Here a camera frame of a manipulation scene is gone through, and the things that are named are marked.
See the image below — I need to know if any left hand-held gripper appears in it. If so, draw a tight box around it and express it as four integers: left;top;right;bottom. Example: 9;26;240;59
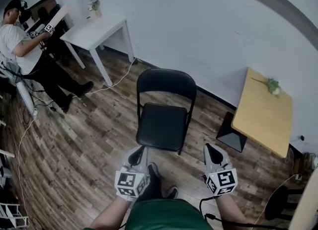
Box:
114;147;151;202

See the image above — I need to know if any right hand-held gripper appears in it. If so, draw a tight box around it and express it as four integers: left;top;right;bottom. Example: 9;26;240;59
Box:
203;144;239;198

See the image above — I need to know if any black folding chair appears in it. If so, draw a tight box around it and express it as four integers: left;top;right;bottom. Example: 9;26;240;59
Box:
136;68;197;156

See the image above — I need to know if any person's left forearm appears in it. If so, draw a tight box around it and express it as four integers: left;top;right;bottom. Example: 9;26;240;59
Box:
88;195;137;230

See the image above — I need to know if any person's right forearm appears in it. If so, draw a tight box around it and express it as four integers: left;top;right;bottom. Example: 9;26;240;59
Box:
215;193;254;230

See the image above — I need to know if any black table base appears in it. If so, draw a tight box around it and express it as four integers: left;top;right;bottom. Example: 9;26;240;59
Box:
215;111;248;153

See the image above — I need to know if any person's left leg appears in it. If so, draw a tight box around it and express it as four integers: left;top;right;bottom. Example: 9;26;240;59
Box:
136;162;165;203

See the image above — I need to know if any person's right shoe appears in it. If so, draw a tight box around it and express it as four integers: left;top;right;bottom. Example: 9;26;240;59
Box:
165;186;179;200

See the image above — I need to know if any yellow wooden table top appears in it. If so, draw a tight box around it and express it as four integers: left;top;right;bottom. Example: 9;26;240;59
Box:
231;67;294;159

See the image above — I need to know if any person's green shirt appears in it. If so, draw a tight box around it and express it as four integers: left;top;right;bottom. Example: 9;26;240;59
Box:
83;198;209;230

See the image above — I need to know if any black round stool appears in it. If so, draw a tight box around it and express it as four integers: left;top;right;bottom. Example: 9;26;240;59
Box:
264;185;306;223

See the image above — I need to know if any artificial flower stem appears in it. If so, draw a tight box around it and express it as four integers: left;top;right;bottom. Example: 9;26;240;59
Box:
250;77;282;96

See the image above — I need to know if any white curved furniture edge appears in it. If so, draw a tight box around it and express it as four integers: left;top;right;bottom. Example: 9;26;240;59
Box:
287;171;318;230

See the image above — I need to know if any white leaning panel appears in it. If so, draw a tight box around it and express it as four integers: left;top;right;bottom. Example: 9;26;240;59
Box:
15;78;36;118

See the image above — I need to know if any white table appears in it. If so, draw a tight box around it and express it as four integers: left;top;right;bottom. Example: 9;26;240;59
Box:
60;18;135;87

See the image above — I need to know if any white metal rack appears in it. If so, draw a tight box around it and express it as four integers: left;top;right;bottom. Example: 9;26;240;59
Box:
0;202;30;229

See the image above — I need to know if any vase with flowers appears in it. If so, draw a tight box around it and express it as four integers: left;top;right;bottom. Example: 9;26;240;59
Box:
86;0;103;19

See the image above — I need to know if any beige board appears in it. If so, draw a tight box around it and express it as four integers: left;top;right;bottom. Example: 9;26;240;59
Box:
48;3;69;30

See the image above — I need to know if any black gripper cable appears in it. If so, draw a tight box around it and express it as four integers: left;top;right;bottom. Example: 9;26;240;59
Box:
198;195;289;230

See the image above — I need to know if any thin white cable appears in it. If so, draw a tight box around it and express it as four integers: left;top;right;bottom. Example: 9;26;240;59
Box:
248;173;300;226

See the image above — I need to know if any white floor cable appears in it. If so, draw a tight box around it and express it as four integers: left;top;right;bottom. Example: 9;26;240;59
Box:
17;111;38;227
71;57;137;98

